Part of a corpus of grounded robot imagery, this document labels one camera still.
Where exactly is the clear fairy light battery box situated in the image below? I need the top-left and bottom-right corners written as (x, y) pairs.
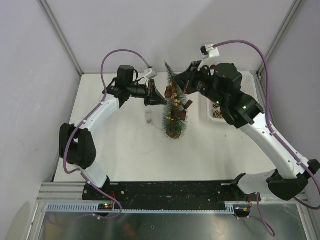
top-left (145, 110), bottom-right (153, 125)

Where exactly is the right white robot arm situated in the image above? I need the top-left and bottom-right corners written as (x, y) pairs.
top-left (173, 61), bottom-right (320, 201)

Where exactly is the brown ribbon gold berry garland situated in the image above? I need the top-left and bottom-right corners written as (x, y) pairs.
top-left (164, 81), bottom-right (193, 121)

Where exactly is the thin fairy light wire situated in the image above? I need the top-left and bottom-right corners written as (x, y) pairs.
top-left (134, 123), bottom-right (168, 155)

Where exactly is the grey slotted cable duct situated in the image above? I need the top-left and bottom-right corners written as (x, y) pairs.
top-left (45, 201), bottom-right (236, 214)

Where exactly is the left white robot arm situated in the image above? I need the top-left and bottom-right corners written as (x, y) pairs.
top-left (58, 65), bottom-right (167, 200)

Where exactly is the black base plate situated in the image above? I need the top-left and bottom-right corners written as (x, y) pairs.
top-left (82, 180), bottom-right (262, 211)

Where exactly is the white plastic basket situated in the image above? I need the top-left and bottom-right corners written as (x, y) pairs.
top-left (198, 71), bottom-right (259, 125)

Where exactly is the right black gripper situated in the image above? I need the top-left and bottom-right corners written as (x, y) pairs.
top-left (172, 60), bottom-right (227, 107)

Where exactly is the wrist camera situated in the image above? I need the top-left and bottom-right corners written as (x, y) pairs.
top-left (198, 43), bottom-right (220, 71)
top-left (143, 66), bottom-right (158, 86)

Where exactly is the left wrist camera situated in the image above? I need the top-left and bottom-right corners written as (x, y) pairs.
top-left (143, 66), bottom-right (158, 86)

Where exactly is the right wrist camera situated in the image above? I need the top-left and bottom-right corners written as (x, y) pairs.
top-left (198, 43), bottom-right (220, 71)

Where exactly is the small green christmas tree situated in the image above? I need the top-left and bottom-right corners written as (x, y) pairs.
top-left (162, 62), bottom-right (187, 140)

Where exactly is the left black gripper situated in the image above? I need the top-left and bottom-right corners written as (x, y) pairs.
top-left (127, 79), bottom-right (167, 107)

